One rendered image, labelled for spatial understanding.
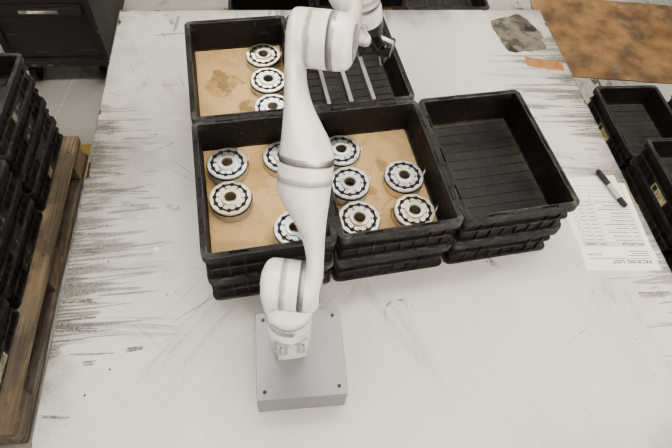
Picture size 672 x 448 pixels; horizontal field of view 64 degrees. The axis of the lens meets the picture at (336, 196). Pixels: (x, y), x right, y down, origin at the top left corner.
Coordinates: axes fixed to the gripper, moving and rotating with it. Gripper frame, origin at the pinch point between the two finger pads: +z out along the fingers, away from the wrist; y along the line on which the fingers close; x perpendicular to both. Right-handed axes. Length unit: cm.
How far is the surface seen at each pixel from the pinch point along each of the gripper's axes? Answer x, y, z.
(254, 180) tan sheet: 39.9, 12.8, 11.3
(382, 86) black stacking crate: -7.7, 2.8, 27.4
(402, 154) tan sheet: 11.6, -14.7, 22.0
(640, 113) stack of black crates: -95, -77, 119
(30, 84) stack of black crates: 42, 125, 41
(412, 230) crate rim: 34.0, -29.9, 5.2
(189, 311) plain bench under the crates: 76, 9, 13
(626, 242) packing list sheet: -2, -78, 43
